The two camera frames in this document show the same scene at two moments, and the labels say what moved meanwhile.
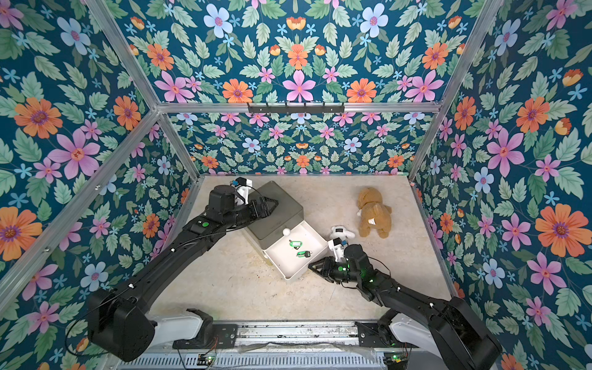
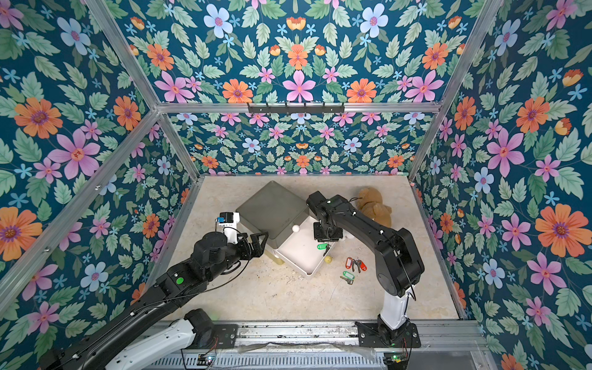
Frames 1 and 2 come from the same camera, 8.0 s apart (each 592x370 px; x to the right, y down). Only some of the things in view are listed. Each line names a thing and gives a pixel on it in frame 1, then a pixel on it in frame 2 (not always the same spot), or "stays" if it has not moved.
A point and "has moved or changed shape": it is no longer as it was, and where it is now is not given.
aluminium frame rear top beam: x=348 y=108 stays
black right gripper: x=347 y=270 to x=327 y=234
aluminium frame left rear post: x=107 y=21 stays
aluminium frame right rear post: x=475 y=43 stays
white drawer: x=293 y=253 has moved or changed shape
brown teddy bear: x=373 y=213 stays
